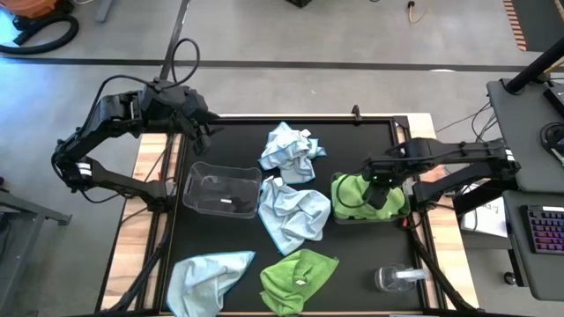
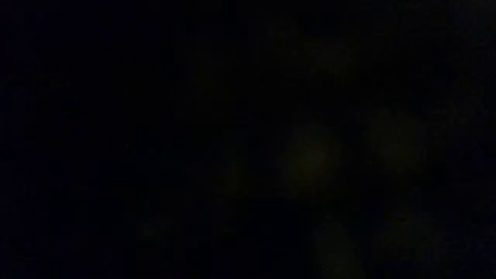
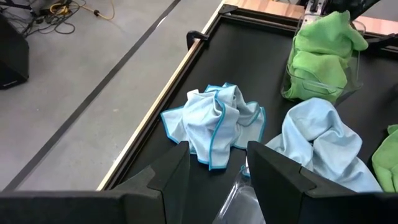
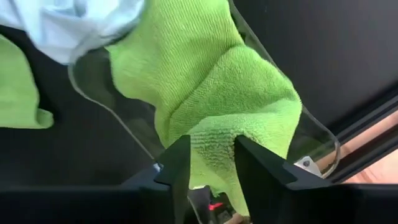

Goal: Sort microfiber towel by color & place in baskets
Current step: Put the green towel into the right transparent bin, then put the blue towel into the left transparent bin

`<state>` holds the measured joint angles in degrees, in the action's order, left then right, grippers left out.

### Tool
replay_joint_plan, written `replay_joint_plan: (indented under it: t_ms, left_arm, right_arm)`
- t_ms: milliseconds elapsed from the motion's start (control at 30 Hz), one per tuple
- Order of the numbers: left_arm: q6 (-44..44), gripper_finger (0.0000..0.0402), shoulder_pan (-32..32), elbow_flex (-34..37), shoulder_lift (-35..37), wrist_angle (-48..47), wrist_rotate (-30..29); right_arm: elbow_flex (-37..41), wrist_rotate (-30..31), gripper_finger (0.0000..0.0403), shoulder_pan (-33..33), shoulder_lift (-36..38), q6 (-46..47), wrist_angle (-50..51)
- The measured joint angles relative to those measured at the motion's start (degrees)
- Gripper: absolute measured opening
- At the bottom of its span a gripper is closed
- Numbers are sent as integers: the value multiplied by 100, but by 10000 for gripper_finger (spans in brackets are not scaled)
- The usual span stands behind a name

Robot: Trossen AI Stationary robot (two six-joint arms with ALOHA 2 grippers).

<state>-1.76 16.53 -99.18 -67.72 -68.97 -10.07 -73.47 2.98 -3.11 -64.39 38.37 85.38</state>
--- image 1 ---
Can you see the grey side table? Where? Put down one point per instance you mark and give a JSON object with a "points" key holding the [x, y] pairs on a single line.
{"points": [[26, 211]]}

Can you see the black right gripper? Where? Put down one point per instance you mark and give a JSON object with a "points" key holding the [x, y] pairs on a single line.
{"points": [[379, 174]]}

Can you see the black caster wheel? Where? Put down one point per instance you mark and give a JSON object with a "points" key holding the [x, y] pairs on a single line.
{"points": [[510, 278]]}

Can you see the black round headset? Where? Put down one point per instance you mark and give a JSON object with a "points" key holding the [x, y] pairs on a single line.
{"points": [[551, 136]]}

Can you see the light blue microfiber towel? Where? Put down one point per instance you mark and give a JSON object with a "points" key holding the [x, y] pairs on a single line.
{"points": [[291, 154], [202, 282], [291, 216]]}

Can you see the grey desk with keyboard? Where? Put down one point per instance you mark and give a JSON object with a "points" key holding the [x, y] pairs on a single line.
{"points": [[546, 277]]}

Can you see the clear plastic cup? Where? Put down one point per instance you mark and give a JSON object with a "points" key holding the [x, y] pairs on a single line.
{"points": [[390, 279]]}

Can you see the black desk support bar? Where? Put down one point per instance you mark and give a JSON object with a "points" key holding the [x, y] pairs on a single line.
{"points": [[480, 200]]}

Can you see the black pole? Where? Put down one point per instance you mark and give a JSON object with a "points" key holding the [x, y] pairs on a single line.
{"points": [[533, 68]]}

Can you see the orange vacuum cleaner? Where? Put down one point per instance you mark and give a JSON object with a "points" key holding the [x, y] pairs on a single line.
{"points": [[33, 8]]}

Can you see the backlit black keyboard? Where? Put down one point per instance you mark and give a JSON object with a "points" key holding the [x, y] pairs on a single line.
{"points": [[546, 229]]}

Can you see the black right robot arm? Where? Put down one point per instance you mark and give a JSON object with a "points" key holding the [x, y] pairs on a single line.
{"points": [[462, 152]]}

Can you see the black table mat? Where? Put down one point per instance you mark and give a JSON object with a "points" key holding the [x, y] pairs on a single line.
{"points": [[370, 246]]}

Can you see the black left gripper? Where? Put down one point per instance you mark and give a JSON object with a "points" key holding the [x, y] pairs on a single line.
{"points": [[196, 110]]}

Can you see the black metal table frame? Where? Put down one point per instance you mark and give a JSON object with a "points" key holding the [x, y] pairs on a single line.
{"points": [[286, 118]]}

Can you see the clear plastic basket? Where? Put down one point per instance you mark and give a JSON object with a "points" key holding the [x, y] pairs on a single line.
{"points": [[337, 219], [198, 198]]}

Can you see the black clamp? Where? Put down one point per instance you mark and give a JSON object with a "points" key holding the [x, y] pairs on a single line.
{"points": [[356, 113]]}

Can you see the white paper sheet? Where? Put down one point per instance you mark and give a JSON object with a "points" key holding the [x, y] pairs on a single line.
{"points": [[491, 218]]}

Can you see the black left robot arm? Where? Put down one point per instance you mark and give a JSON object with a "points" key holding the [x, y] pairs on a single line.
{"points": [[123, 182]]}

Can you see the dark striped-edge floor mat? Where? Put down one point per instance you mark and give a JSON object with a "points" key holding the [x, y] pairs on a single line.
{"points": [[537, 22]]}

